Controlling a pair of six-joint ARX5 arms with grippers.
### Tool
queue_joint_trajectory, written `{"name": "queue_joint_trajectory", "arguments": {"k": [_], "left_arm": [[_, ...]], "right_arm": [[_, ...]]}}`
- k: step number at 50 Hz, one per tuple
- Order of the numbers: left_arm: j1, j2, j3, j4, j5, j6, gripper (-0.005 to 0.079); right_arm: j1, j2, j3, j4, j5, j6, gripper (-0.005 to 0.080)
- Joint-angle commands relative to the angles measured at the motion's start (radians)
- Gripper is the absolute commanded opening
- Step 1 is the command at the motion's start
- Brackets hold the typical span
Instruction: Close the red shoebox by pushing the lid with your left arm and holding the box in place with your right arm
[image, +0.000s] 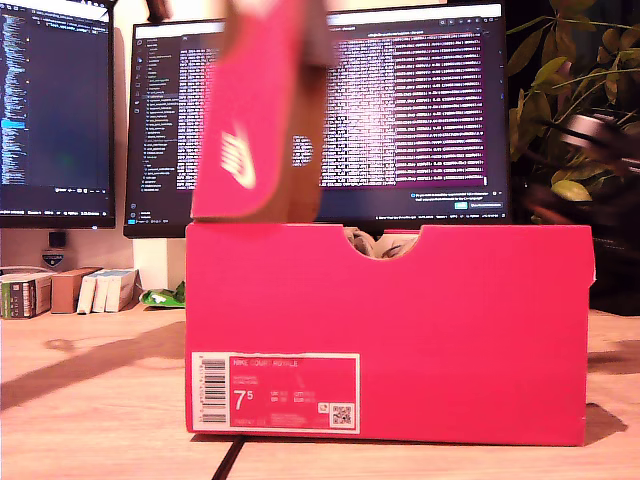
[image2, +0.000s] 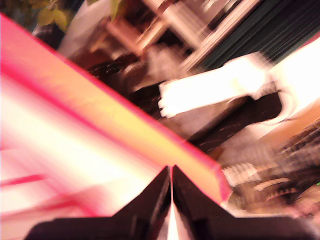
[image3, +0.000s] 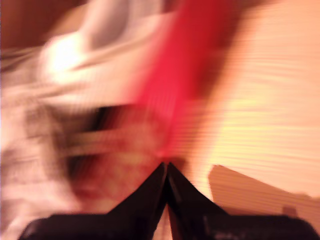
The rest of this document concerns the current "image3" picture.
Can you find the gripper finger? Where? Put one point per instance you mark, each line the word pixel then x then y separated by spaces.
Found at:
pixel 190 210
pixel 142 207

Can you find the red Nike shoebox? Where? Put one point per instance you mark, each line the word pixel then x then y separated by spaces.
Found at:
pixel 185 62

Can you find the white tissue paper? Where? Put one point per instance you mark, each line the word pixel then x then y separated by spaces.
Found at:
pixel 62 55

